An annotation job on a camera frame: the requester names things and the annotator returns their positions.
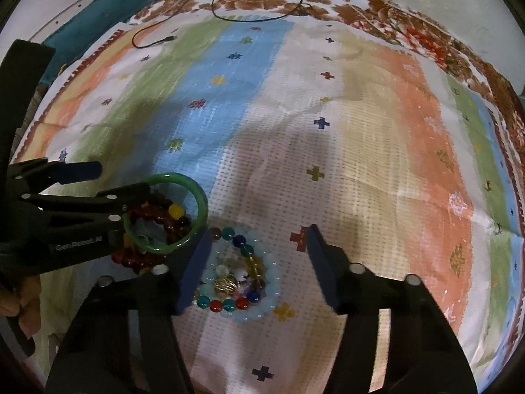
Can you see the white headboard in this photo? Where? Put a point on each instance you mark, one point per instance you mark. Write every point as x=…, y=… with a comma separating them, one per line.
x=63, y=16

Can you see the floral brown blanket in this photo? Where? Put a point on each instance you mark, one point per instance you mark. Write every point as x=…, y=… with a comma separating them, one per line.
x=392, y=23

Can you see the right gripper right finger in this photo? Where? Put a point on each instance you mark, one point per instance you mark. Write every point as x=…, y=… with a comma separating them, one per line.
x=424, y=355

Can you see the person's left hand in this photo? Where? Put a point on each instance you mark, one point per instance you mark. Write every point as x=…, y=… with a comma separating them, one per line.
x=24, y=303

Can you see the teal pillow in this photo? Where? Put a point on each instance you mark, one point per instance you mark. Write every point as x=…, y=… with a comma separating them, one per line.
x=74, y=38

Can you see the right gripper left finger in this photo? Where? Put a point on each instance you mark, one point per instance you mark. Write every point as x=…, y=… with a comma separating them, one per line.
x=122, y=340

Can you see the striped colourful mat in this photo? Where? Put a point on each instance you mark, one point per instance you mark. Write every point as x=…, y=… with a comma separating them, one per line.
x=288, y=122

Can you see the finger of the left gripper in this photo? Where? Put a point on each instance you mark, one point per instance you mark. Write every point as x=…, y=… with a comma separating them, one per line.
x=34, y=176
x=43, y=210

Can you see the green jade bangle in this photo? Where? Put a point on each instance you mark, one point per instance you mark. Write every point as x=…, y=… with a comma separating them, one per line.
x=201, y=199

